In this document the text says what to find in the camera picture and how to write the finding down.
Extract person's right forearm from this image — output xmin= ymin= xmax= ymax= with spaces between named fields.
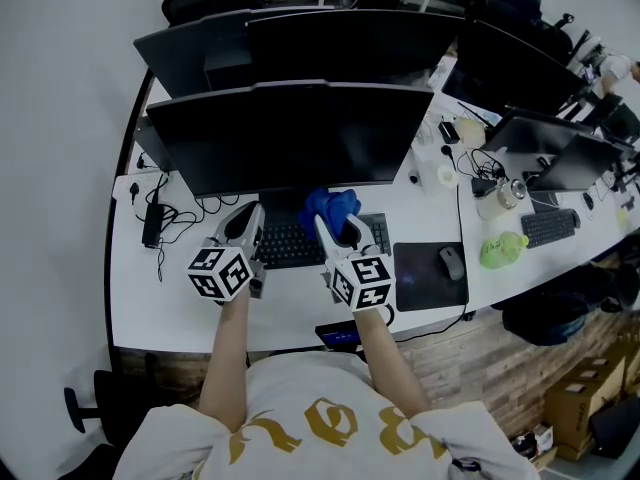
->
xmin=353 ymin=310 xmax=431 ymax=419

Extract black looped cable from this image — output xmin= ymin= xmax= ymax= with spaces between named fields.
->
xmin=128 ymin=170 xmax=241 ymax=284

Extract cardboard box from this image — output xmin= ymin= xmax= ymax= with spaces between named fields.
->
xmin=543 ymin=357 xmax=629 ymax=452
xmin=597 ymin=337 xmax=640 ymax=394

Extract black device with blue screen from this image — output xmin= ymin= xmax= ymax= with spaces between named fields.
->
xmin=314 ymin=320 xmax=366 ymax=353

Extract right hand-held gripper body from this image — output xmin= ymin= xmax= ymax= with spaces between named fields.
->
xmin=319 ymin=247 xmax=397 ymax=314

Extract black mouse pad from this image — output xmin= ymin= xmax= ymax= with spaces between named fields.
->
xmin=393 ymin=241 xmax=470 ymax=313

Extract person's left forearm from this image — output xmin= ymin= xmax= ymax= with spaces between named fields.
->
xmin=198 ymin=295 xmax=251 ymax=432

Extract beige plastic pouch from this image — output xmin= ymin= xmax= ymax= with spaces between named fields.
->
xmin=457 ymin=116 xmax=487 ymax=148

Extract thin black rod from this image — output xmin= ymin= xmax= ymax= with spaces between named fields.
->
xmin=457 ymin=100 xmax=490 ymax=123

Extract white power strip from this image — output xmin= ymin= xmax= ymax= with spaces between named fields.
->
xmin=112 ymin=171 xmax=171 ymax=202

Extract person's white printed shirt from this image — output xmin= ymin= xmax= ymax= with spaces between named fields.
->
xmin=112 ymin=350 xmax=541 ymax=480

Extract black bag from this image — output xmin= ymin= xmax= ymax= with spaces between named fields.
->
xmin=588 ymin=395 xmax=640 ymax=460

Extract white thermos flask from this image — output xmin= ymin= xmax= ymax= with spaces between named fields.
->
xmin=475 ymin=177 xmax=527 ymax=222

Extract black desktop box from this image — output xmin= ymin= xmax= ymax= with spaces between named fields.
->
xmin=203 ymin=50 xmax=254 ymax=92

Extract blue cloth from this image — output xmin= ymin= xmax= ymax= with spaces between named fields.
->
xmin=298 ymin=186 xmax=362 ymax=242

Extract black curved monitor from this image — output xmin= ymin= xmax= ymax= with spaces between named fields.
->
xmin=246 ymin=9 xmax=466 ymax=89

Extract grey computer mouse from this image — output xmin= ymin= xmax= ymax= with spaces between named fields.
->
xmin=438 ymin=246 xmax=466 ymax=282

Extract small black keyboard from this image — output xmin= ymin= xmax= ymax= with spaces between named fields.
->
xmin=519 ymin=207 xmax=582 ymax=249

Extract black and blue backpack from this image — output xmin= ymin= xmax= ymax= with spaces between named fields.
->
xmin=501 ymin=262 xmax=640 ymax=347

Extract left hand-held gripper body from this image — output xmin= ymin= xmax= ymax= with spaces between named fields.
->
xmin=186 ymin=239 xmax=267 ymax=304

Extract tangled black cables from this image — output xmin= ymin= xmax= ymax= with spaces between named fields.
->
xmin=457 ymin=147 xmax=509 ymax=182

